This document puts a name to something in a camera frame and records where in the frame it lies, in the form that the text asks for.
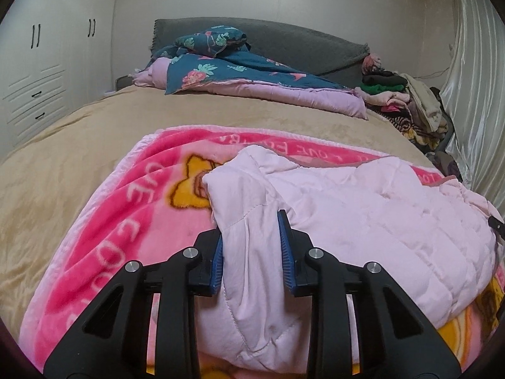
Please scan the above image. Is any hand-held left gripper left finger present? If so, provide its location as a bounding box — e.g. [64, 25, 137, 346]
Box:
[43, 229, 224, 379]

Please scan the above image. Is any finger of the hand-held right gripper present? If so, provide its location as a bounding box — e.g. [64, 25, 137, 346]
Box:
[488, 214, 505, 242]

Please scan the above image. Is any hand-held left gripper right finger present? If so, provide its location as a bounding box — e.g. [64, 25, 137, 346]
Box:
[276, 209, 462, 379]

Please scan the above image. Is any light pink padded jacket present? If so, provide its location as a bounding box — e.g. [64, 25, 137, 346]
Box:
[195, 145, 504, 376]

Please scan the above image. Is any pile of mixed clothes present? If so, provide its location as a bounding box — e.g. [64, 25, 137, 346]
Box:
[361, 53, 463, 178]

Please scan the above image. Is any pink printed blanket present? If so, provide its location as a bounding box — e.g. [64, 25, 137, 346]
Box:
[18, 126, 505, 379]

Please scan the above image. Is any white satin curtain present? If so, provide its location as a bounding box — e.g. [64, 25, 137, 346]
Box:
[438, 0, 505, 206]

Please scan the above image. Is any floral quilt with pink lining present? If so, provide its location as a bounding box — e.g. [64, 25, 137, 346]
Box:
[132, 49, 370, 121]

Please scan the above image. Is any beige bed sheet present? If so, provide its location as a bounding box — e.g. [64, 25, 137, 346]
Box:
[0, 83, 438, 340]

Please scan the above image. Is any grey headboard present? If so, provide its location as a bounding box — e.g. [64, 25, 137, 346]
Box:
[150, 18, 371, 82]

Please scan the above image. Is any dark blue floral pillow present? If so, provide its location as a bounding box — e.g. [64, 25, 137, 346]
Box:
[174, 26, 252, 58]

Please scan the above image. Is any white wardrobe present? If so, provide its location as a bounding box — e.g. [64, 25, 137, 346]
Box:
[0, 0, 120, 154]

